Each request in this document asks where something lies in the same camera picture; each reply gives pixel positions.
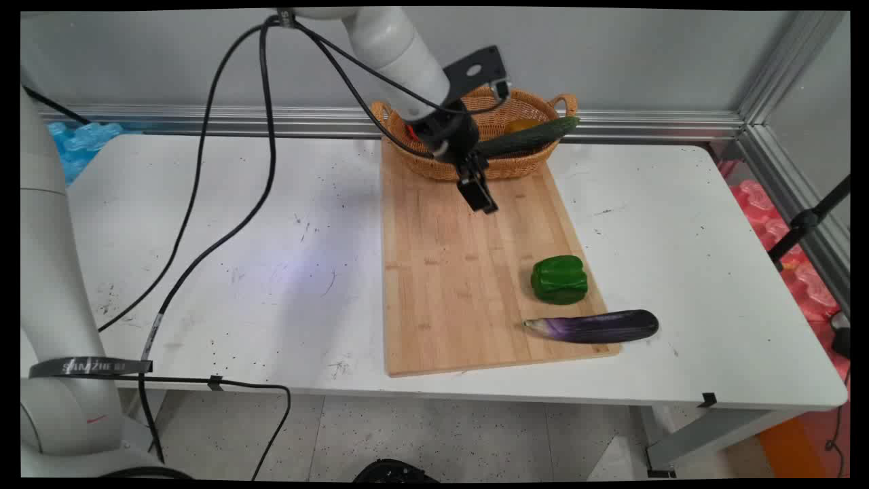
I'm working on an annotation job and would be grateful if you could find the black wrist camera mount bracket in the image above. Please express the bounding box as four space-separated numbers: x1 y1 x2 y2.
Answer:
444 46 511 99

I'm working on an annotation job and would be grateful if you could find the green bell pepper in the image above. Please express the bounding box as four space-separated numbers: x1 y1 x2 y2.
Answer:
530 255 589 306

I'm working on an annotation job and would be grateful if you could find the woven wicker basket with handles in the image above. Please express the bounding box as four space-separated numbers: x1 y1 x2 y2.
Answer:
370 85 578 182

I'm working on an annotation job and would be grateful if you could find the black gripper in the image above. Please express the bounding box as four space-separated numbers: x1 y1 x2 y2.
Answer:
405 100 500 215

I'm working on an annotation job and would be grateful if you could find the black cable with white label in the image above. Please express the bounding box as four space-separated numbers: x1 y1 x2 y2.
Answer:
138 24 279 465

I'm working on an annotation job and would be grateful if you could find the aluminium corner frame post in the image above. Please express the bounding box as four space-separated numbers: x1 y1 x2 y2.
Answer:
737 10 851 316

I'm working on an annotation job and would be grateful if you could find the black round object on floor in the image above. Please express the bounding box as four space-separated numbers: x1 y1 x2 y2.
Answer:
352 459 441 484

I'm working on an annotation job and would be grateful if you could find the small black device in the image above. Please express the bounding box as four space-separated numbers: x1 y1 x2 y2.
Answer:
830 311 851 359

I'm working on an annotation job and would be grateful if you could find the thin black floor cable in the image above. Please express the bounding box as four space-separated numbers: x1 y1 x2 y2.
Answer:
824 365 851 476

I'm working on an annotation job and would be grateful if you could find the blue bubble wrap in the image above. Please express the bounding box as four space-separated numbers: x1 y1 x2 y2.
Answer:
46 121 126 185

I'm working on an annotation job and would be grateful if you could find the black cable along table edge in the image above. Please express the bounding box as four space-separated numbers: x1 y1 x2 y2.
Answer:
139 375 293 481

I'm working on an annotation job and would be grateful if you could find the horizontal aluminium frame rail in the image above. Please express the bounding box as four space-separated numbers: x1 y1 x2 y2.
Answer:
39 103 747 144

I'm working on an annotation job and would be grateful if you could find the black tripod stand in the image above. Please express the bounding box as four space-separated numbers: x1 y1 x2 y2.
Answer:
767 175 851 272

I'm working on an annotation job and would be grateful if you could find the bamboo cutting board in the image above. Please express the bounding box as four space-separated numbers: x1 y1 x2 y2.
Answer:
381 138 622 378

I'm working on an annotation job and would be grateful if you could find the grey metal table leg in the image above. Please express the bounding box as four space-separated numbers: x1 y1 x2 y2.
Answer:
644 406 809 478

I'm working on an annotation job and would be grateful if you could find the long dark green cucumber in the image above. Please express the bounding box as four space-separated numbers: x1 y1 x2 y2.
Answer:
475 116 581 158

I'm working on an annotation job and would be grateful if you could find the purple eggplant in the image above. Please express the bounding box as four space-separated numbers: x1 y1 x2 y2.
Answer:
523 310 660 344

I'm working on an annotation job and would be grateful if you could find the thick black cable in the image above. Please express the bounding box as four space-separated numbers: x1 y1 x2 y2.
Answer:
97 15 282 333

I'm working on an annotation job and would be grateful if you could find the black SAMZHE velcro strap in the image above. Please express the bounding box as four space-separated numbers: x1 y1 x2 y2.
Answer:
29 357 154 379

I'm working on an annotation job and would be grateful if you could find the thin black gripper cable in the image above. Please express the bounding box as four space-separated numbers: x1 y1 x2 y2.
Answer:
292 19 511 161

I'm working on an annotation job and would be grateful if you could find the red bubble wrap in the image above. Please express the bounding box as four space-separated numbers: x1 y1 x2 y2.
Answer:
718 160 851 381

